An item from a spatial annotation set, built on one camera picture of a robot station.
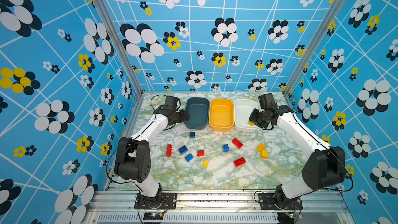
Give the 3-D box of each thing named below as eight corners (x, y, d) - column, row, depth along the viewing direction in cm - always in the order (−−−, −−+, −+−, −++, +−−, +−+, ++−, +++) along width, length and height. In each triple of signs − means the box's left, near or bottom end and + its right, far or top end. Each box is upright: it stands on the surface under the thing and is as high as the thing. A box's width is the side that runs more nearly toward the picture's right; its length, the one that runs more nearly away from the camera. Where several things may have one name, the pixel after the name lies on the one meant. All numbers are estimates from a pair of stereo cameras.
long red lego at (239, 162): (235, 167, 86) (236, 166, 84) (232, 162, 88) (233, 161, 86) (245, 163, 87) (246, 162, 86) (242, 158, 89) (243, 156, 88)
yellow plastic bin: (209, 131, 101) (209, 126, 96) (208, 104, 116) (208, 98, 111) (235, 131, 101) (236, 126, 96) (231, 104, 115) (232, 98, 111)
